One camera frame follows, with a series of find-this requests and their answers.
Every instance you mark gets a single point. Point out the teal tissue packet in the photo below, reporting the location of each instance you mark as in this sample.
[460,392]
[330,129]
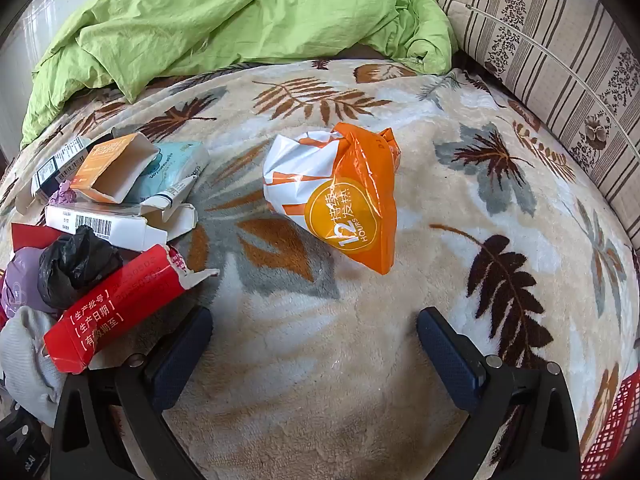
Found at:
[172,162]

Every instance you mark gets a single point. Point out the green quilt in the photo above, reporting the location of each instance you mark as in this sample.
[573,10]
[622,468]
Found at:
[225,15]

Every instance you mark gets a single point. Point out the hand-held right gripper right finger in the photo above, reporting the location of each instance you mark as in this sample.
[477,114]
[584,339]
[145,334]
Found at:
[445,355]

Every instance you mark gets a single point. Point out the orange white plastic bag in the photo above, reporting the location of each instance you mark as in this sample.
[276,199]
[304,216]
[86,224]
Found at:
[345,195]

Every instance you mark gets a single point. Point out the crumpled pink purple wrapper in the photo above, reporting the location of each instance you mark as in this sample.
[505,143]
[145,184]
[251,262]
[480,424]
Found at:
[64,194]

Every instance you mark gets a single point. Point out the white grey cloth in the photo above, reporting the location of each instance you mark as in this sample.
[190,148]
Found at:
[25,360]

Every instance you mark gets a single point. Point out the leaf print blanket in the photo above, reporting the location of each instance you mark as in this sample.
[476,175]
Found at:
[320,385]

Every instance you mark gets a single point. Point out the orange medicine box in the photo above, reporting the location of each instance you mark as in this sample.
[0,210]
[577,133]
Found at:
[100,160]

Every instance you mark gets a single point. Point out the red mesh basket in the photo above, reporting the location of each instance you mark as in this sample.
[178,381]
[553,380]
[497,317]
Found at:
[612,430]

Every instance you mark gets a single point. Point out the striped floral cushion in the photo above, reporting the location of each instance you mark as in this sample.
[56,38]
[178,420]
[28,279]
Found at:
[540,35]

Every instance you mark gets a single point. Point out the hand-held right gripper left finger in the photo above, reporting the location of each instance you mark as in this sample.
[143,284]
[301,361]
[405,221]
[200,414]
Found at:
[180,355]

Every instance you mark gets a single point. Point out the large white medicine box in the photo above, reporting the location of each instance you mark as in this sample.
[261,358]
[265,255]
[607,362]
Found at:
[120,227]

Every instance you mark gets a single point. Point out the black plastic bag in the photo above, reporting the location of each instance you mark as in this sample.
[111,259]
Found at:
[75,265]

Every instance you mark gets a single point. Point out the dark red paper packet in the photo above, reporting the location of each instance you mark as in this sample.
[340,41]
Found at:
[30,235]

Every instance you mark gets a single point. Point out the white green medicine box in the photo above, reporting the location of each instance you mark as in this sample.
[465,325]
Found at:
[55,167]

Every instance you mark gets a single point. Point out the red carton box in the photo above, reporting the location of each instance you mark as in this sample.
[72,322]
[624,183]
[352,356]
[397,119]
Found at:
[115,305]

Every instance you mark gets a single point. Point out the purple plastic packet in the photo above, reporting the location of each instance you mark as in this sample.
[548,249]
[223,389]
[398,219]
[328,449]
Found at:
[20,280]

